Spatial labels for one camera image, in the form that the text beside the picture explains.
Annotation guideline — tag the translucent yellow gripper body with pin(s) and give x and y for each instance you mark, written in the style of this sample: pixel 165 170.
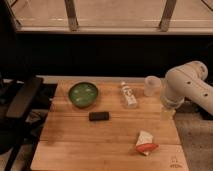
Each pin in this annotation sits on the translucent yellow gripper body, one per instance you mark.
pixel 167 114

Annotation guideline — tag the red pepper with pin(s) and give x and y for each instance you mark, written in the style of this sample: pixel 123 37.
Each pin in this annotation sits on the red pepper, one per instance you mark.
pixel 147 147

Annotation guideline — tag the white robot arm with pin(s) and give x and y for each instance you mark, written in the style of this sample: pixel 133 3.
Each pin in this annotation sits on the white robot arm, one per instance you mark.
pixel 187 81

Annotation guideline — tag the green ceramic bowl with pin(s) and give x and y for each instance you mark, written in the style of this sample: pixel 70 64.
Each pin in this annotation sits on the green ceramic bowl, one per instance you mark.
pixel 83 94

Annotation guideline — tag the translucent plastic cup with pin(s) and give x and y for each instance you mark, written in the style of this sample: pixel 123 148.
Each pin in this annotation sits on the translucent plastic cup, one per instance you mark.
pixel 151 84

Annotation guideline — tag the clear plastic bottle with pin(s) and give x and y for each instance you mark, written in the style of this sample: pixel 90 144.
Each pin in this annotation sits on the clear plastic bottle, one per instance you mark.
pixel 128 96

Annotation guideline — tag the black rectangular block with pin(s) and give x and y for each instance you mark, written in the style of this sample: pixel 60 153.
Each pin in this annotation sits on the black rectangular block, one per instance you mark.
pixel 98 116

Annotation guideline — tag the black office chair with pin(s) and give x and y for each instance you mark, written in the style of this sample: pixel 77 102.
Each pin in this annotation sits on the black office chair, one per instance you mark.
pixel 14 128

